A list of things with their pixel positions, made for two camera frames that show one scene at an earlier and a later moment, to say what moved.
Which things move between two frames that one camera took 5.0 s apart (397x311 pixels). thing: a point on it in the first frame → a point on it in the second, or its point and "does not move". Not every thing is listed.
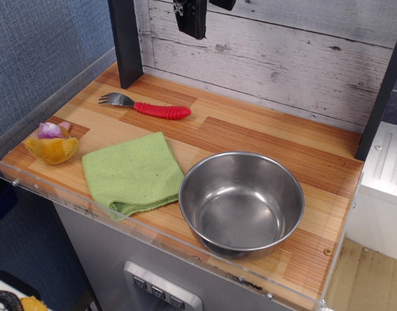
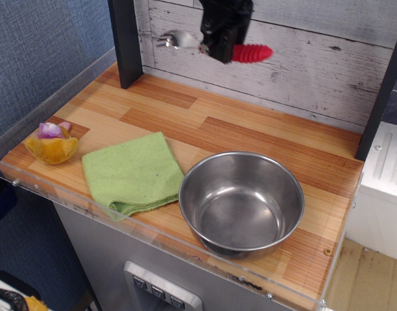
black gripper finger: x=226 y=4 → x=243 y=13
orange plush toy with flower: x=53 y=143 does not move
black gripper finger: x=191 y=15 → x=218 y=41
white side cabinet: x=378 y=218 does not move
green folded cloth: x=134 y=176 does not move
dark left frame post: x=127 y=39 does not move
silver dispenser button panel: x=146 y=290 does not move
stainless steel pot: x=241 y=205 does not move
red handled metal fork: x=169 y=112 → x=240 y=54
